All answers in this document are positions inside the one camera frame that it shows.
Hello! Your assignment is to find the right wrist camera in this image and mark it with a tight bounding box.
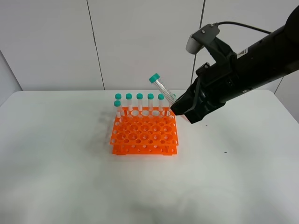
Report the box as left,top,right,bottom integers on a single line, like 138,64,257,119
185,23,220,55

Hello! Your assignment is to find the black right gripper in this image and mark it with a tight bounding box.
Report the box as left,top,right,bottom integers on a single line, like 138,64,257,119
171,53,241,124

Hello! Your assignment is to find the green-capped test tube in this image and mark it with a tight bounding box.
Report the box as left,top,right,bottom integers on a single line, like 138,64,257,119
149,73,173,102

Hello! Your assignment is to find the second row left tube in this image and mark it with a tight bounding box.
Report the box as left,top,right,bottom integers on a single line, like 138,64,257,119
114,100,122,118

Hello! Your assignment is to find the black right camera cable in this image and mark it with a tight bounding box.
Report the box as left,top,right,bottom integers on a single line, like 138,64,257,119
216,21,273,34

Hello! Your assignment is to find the orange test tube rack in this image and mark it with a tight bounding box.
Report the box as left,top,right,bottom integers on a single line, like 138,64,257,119
110,107,178,155

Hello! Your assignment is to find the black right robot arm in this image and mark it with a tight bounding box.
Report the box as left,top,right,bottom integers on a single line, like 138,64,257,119
171,8,299,124

